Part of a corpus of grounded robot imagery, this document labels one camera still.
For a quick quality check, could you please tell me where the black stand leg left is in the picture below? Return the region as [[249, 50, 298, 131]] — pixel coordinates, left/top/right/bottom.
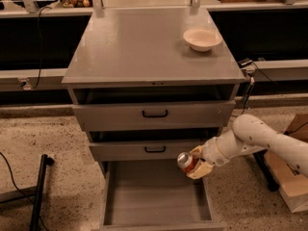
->
[[0, 154, 55, 231]]

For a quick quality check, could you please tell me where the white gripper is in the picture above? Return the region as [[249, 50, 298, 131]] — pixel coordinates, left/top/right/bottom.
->
[[187, 137, 229, 179]]

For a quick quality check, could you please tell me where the black power adapter cable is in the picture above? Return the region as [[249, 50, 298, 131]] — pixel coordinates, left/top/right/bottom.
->
[[231, 58, 273, 118]]

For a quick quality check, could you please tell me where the grey drawer cabinet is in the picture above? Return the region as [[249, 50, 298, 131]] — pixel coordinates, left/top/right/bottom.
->
[[61, 7, 246, 166]]

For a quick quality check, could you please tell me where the grey top drawer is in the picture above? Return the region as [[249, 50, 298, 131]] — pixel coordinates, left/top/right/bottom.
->
[[73, 92, 235, 132]]

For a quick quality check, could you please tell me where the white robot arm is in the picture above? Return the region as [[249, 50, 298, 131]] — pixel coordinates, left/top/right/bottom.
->
[[187, 115, 308, 179]]

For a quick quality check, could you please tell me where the black floor cable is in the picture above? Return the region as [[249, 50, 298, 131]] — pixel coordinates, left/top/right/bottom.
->
[[0, 151, 49, 231]]

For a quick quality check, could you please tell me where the grey middle drawer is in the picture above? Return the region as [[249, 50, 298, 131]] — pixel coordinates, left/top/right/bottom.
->
[[90, 128, 218, 162]]

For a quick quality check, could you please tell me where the black cable left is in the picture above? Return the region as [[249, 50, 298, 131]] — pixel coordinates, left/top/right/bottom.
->
[[20, 5, 53, 90]]

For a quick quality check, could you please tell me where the black stand leg right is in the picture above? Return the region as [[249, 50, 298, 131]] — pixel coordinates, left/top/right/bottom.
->
[[253, 150, 279, 192]]

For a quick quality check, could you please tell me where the red coke can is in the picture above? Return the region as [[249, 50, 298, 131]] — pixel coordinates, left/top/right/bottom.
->
[[177, 152, 196, 174]]

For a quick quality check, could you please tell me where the grey open bottom drawer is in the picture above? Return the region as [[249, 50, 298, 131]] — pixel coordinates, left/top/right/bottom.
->
[[95, 159, 225, 231]]

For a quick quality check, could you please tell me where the black stand leg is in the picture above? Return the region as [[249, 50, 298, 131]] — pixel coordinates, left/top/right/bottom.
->
[[0, 154, 55, 231], [253, 150, 279, 192]]

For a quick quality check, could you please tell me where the white bowl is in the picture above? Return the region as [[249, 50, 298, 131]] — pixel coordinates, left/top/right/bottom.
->
[[183, 28, 222, 52]]

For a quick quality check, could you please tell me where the cardboard box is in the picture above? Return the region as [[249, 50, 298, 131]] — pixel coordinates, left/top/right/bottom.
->
[[265, 114, 308, 213]]

